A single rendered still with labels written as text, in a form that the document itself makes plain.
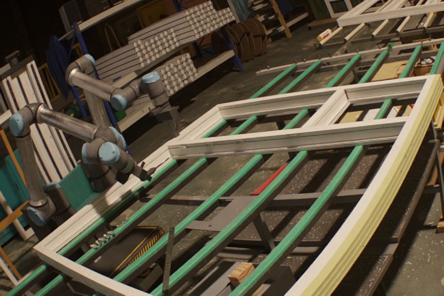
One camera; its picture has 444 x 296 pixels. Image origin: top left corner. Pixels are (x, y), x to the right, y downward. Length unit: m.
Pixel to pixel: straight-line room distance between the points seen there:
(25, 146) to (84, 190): 0.82
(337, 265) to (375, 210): 0.23
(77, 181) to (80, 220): 0.90
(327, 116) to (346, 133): 0.28
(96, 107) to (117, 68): 3.86
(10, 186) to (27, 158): 3.30
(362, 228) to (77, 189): 2.24
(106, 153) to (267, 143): 0.67
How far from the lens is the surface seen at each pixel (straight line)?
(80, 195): 3.15
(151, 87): 2.55
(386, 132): 1.78
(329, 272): 1.12
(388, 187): 1.38
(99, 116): 3.12
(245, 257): 2.05
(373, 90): 2.22
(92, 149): 2.13
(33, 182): 2.63
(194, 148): 2.44
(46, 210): 2.74
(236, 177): 2.03
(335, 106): 2.21
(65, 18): 6.52
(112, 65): 7.02
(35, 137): 3.08
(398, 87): 2.16
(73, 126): 2.34
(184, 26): 6.90
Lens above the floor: 1.62
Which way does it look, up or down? 17 degrees down
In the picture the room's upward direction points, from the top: 24 degrees counter-clockwise
